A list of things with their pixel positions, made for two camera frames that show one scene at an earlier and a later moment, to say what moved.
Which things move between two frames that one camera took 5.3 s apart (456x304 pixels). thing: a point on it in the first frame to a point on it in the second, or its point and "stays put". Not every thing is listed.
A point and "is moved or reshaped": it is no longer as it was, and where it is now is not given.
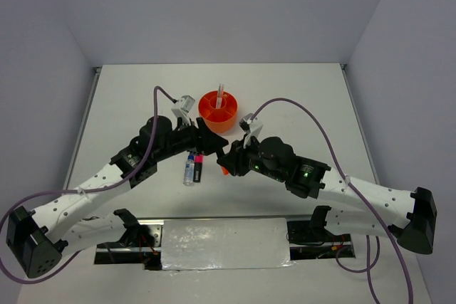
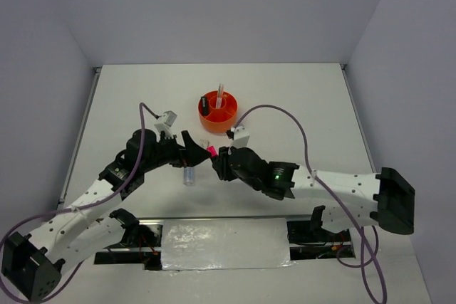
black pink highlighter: [198, 164] is moved or reshaped
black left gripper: [204, 140] to [182, 157]
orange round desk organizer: [219, 119] stays put
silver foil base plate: [194, 245] stays put
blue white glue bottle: [189, 171] stays put
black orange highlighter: [225, 171] is moved or reshaped
